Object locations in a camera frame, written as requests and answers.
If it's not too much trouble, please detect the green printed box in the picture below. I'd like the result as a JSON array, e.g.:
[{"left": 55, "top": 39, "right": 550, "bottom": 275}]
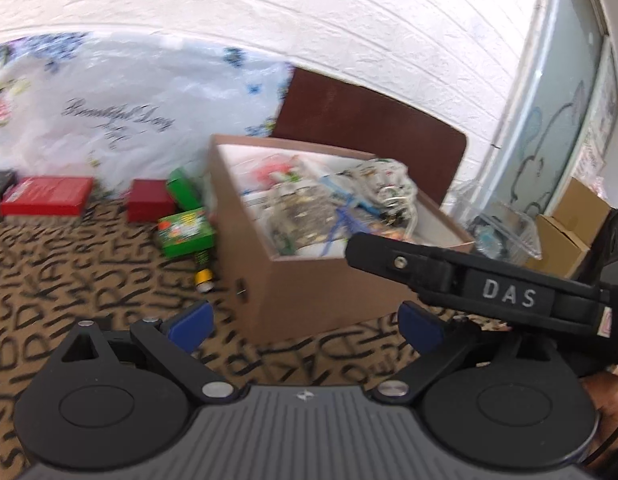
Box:
[{"left": 157, "top": 208, "right": 215, "bottom": 259}]

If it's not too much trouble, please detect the person's right hand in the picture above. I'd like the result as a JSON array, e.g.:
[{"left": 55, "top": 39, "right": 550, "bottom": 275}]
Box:
[{"left": 582, "top": 365, "right": 618, "bottom": 479}]

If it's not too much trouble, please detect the yellow green marker pen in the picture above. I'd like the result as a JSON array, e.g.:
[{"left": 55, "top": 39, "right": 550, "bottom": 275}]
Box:
[{"left": 194, "top": 250, "right": 215, "bottom": 294}]

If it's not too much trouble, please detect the small cardboard carton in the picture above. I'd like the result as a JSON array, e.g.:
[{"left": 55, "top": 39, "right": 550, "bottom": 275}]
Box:
[{"left": 525, "top": 178, "right": 612, "bottom": 278}]

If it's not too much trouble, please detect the clear plastic container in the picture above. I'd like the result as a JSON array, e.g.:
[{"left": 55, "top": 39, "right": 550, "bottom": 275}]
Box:
[{"left": 449, "top": 181, "right": 542, "bottom": 266}]

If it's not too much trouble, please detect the small dark red box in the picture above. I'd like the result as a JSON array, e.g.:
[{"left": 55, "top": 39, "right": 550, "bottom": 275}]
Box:
[{"left": 126, "top": 179, "right": 177, "bottom": 223}]

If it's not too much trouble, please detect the upright green box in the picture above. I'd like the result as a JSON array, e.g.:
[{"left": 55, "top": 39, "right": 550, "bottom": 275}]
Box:
[{"left": 166, "top": 168, "right": 204, "bottom": 211}]

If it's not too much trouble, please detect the letter-patterned brown tablecloth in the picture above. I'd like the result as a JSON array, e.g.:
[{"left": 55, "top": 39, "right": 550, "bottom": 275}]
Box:
[{"left": 0, "top": 202, "right": 416, "bottom": 479}]

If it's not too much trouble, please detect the cardboard storage box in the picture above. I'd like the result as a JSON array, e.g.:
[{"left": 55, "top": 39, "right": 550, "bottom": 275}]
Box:
[{"left": 207, "top": 133, "right": 476, "bottom": 345}]

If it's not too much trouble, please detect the bag of dried goods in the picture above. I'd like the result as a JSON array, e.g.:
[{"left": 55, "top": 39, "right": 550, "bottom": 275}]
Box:
[{"left": 267, "top": 180, "right": 338, "bottom": 256}]

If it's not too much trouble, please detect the white Beautiful Day plastic bag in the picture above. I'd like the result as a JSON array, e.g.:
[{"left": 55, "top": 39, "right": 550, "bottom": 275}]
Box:
[{"left": 0, "top": 32, "right": 294, "bottom": 196}]

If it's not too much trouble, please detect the dark brown board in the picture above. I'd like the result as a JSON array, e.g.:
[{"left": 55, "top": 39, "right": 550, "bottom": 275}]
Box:
[{"left": 272, "top": 68, "right": 468, "bottom": 204}]

